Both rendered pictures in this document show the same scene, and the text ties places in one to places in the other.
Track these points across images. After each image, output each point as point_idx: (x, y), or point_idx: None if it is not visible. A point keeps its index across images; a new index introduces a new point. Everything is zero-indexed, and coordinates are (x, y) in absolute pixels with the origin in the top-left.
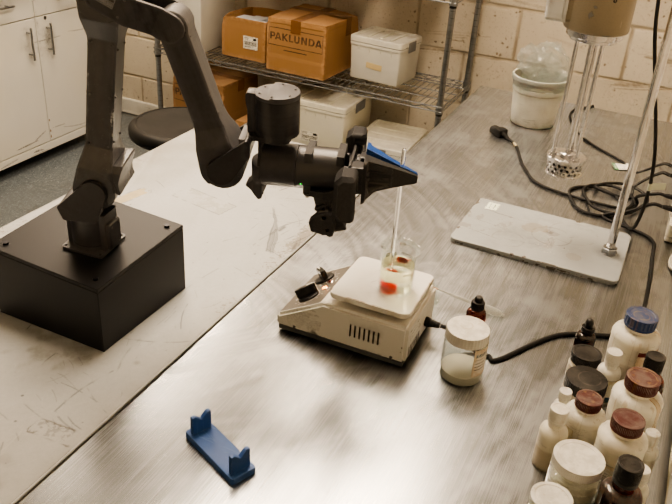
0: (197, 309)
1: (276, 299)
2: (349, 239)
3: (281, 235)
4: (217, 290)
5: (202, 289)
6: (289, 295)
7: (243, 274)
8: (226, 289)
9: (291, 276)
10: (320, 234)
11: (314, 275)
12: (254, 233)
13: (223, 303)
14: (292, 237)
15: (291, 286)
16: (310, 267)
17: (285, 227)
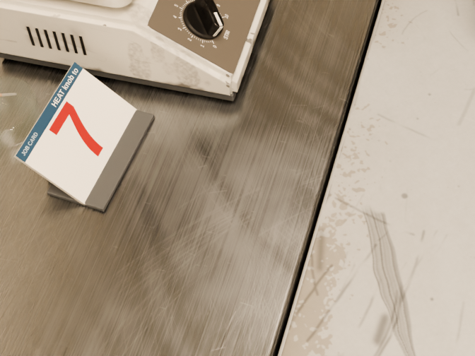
0: (432, 6)
1: (300, 60)
2: (183, 321)
3: (370, 294)
4: (424, 59)
5: (454, 56)
6: (279, 76)
7: (396, 117)
8: (408, 66)
9: (292, 134)
10: (267, 327)
11: (232, 69)
12: (444, 285)
13: (394, 29)
14: (338, 292)
15: (283, 103)
16: (259, 175)
17: (374, 339)
